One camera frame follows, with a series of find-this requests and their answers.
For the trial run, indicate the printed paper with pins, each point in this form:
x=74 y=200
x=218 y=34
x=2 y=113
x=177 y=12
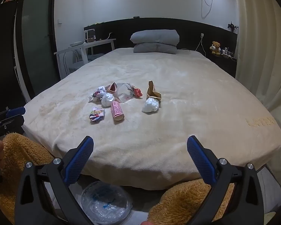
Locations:
x=97 y=95

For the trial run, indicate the colourful paper ball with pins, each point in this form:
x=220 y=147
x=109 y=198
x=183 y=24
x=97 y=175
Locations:
x=97 y=115

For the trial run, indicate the frosted glass door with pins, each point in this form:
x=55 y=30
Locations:
x=37 y=39

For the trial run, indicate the small white desk appliance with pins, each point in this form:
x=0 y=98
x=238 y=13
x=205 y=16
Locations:
x=90 y=35

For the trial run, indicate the red wrapper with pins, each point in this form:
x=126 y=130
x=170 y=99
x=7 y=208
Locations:
x=138 y=93

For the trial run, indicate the black figurine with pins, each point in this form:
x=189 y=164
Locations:
x=231 y=25

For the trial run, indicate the cream curtain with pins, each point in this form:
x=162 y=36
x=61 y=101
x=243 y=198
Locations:
x=260 y=51

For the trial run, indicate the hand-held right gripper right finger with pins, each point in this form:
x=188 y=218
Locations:
x=201 y=161

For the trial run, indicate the teddy bear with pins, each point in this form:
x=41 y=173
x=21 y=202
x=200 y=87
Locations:
x=216 y=48

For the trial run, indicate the white chair with grey cushion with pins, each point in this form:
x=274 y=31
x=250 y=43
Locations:
x=93 y=56

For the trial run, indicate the grey pillow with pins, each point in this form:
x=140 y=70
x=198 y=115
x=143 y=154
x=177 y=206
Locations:
x=154 y=48

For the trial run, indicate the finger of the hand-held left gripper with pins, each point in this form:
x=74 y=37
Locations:
x=15 y=111
x=13 y=121

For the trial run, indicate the white tray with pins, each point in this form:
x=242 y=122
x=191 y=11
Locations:
x=76 y=43

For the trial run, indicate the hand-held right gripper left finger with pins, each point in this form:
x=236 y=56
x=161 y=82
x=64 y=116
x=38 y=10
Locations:
x=79 y=160

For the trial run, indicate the bed with beige blanket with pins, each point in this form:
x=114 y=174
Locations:
x=154 y=133

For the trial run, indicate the pink printed carton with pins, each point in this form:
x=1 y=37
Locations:
x=116 y=110

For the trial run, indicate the bin with clear plastic liner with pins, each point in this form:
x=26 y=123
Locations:
x=105 y=204

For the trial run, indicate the black cabinet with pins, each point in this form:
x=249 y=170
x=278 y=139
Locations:
x=4 y=51

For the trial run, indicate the black headboard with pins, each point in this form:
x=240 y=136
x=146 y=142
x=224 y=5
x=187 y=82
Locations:
x=121 y=30

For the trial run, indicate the clear plastic bag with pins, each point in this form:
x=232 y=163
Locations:
x=124 y=93

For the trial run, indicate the white tissue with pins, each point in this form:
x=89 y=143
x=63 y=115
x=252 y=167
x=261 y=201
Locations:
x=107 y=100

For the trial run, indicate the folded grey quilt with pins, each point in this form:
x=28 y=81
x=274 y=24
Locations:
x=154 y=36

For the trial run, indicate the cardboard snack box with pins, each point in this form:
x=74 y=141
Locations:
x=152 y=93

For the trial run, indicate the group of small bottles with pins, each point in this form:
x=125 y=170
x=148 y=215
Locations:
x=226 y=51

